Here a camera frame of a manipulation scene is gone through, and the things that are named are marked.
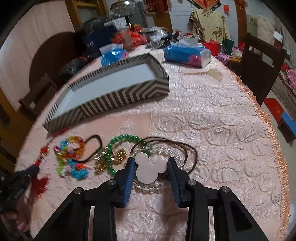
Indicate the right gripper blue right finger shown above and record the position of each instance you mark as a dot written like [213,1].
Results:
[183,189]

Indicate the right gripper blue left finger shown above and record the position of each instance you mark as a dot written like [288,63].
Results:
[120,194]

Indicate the left hand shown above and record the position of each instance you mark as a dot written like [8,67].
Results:
[20,218]

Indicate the pink quilted tablecloth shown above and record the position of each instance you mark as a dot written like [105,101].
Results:
[236,142]

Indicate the dark wooden chair left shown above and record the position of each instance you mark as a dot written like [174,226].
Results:
[38,97]

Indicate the dark wooden chair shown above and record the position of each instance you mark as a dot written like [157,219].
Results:
[257,75]
[38,97]

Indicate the striped shallow box tray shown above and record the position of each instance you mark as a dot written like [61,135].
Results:
[124,82]

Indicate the small fan pendant far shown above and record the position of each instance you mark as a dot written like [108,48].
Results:
[216,74]

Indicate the black plastic bag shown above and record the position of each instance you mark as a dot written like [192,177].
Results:
[74,66]

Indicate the round wooden tabletop leaning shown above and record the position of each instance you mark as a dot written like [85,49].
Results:
[53,54]

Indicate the blue car tissue box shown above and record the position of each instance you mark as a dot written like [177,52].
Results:
[112,53]

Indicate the blue tissue pack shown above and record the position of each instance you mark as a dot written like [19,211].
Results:
[188,52]

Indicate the dark wooden chair right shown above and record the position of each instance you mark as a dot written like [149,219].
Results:
[257,75]

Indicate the red plastic bag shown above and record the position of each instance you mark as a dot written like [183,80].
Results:
[129,39]

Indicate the blue paper bag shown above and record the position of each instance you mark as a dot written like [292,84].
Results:
[96,38]

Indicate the white paper bag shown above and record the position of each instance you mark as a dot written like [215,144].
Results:
[119,23]

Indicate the floral garment hanging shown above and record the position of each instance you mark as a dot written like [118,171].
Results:
[209,25]

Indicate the red diamond fu decoration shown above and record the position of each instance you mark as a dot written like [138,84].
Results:
[206,4]

